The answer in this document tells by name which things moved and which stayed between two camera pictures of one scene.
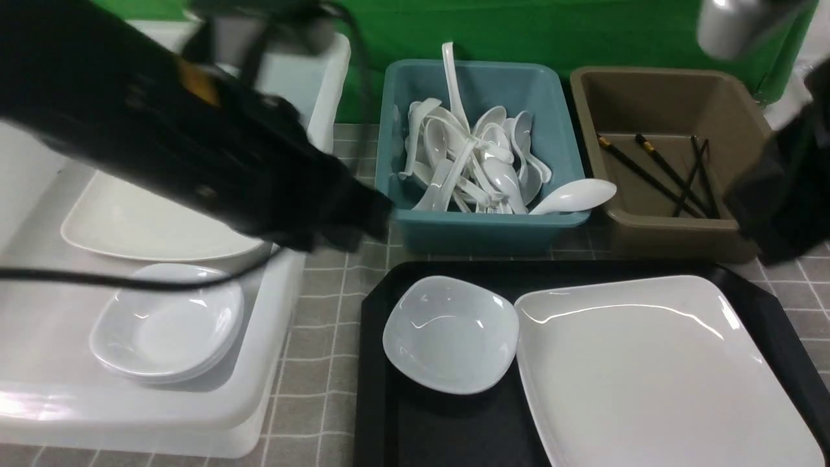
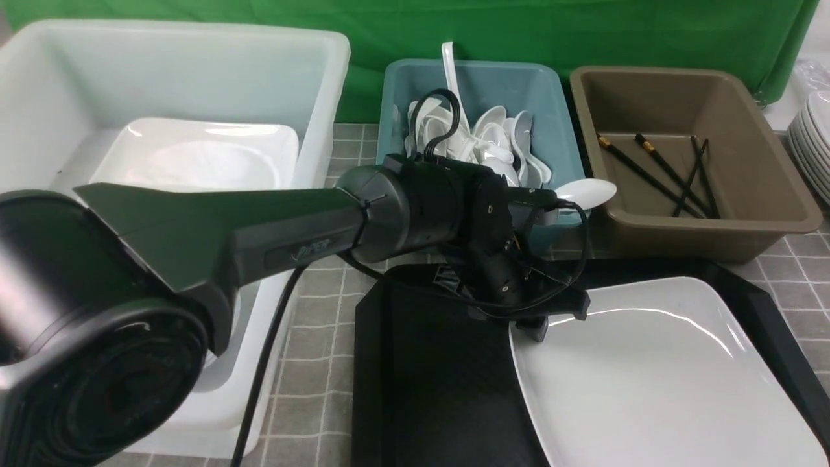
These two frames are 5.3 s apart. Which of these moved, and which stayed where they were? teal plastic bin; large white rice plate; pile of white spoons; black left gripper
Moved: black left gripper
Stayed: teal plastic bin; pile of white spoons; large white rice plate
